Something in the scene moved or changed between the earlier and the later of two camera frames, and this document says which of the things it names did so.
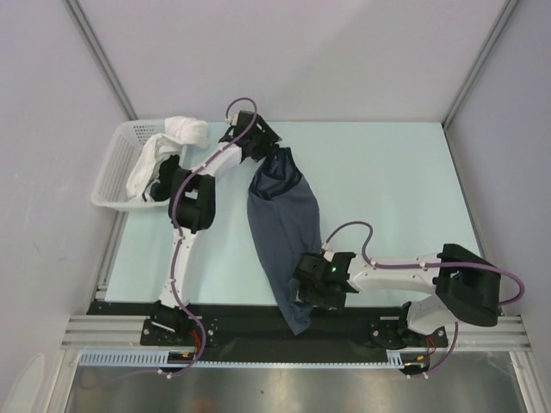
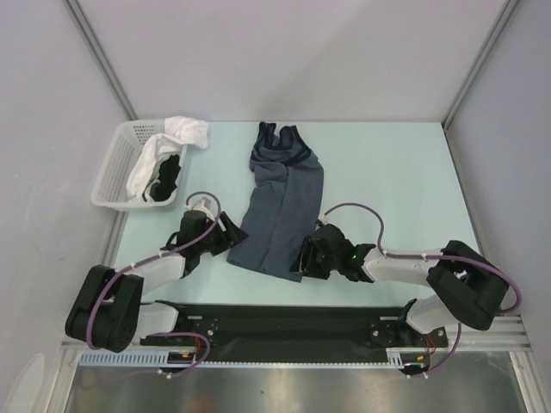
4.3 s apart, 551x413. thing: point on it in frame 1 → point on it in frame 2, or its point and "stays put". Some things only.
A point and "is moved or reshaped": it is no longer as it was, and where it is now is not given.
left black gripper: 269,139 → 228,237
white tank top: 179,131 stays put
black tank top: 160,191 stays put
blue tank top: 284,214 is moved or reshaped
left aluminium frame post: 89,38 stays put
